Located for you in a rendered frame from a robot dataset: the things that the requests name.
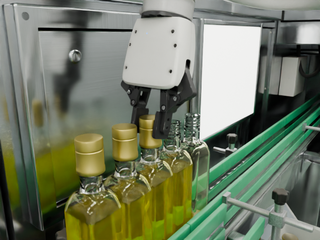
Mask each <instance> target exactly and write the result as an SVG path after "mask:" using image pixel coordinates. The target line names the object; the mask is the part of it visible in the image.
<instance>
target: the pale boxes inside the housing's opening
mask: <svg viewBox="0 0 320 240"><path fill-rule="evenodd" d="M307 58H308V56H305V55H301V56H300V57H297V55H291V56H286V57H282V66H281V75H280V87H279V95H283V96H291V97H294V96H295V95H297V94H299V93H301V92H302V91H303V87H304V80H305V78H304V77H303V76H302V75H301V74H300V72H299V66H300V61H301V65H302V69H303V71H304V73H306V65H307Z"/></svg>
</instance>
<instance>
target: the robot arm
mask: <svg viewBox="0 0 320 240"><path fill-rule="evenodd" d="M195 1H196V0H144V1H143V7H140V9H139V13H140V15H141V18H140V19H137V20H136V23H135V25H134V28H133V31H132V33H131V37H130V41H129V45H128V49H127V53H126V58H125V62H124V68H123V75H122V79H123V80H122V82H121V86H122V88H123V89H124V90H125V91H126V92H127V95H128V97H129V99H130V105H131V106H133V110H132V117H131V124H135V125H136V126H137V133H139V117H140V116H142V115H148V114H149V109H148V108H146V106H147V103H148V99H149V96H150V92H151V89H156V90H160V111H157V112H156V114H155V120H154V126H153V133H152V137H153V138H154V139H167V138H168V135H169V132H170V126H171V120H172V114H173V113H175V112H176V111H177V109H178V108H179V107H180V106H181V105H182V104H183V103H184V102H186V101H189V100H190V99H192V98H194V97H196V96H197V92H196V89H195V86H194V83H193V80H192V75H193V68H194V59H195V25H194V23H192V19H193V13H194V7H195ZM224 1H228V2H231V3H236V4H239V5H244V6H248V7H253V8H257V9H264V10H297V11H306V10H320V0H224ZM141 91H142V95H141V94H140V93H141ZM178 92H180V93H179V94H178Z"/></svg>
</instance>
